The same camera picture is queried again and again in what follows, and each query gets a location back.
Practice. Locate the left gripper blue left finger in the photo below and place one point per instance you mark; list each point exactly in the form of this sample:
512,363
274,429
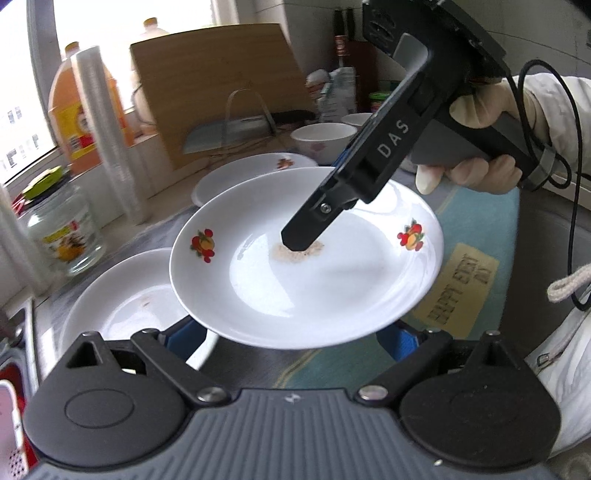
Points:
183,337

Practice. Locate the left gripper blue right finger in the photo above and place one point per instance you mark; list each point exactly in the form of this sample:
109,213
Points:
399,340

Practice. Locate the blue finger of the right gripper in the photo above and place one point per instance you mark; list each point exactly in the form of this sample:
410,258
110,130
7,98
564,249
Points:
324,205

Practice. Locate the white bowl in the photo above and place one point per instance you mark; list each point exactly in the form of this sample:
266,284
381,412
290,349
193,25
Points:
323,142
357,120

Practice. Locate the white plate with stain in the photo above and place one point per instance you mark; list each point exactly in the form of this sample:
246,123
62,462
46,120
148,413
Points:
230,271

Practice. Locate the white plate back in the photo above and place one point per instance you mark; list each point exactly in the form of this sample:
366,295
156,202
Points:
241,170

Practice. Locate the right white sleeve forearm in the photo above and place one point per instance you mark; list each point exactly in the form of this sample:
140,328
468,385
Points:
554,120

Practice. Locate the green lid sauce jar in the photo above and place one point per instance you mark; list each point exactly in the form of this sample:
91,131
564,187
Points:
377,99

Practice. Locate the grey checked dish mat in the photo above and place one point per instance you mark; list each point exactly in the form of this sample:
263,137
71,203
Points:
466,299

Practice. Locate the white plastic bag package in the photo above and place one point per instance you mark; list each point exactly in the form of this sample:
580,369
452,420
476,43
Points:
334,93

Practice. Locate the dark soy sauce bottle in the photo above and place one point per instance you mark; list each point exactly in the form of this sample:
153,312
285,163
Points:
344,29

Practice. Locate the plastic bag roll white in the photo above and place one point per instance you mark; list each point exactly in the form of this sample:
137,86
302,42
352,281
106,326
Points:
25,257

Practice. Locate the red wash basin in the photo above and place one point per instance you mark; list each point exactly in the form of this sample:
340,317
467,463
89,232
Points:
12,375

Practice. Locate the glass jar yellow lid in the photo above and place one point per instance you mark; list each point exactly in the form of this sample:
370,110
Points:
58,220

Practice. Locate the bamboo cutting board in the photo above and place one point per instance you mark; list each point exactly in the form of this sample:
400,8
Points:
197,70

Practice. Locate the white colander basket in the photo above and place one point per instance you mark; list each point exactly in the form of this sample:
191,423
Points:
13,458

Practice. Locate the orange oil jug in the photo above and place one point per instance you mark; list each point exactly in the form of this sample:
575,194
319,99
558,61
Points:
68,119

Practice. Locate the plastic wrap roll tall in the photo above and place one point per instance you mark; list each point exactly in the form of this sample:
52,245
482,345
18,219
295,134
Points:
94,93

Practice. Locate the metal wire rack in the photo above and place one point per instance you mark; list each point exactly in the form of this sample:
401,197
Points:
237,130

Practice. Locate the kitchen knife black handle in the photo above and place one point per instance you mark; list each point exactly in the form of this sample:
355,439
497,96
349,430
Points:
203,138

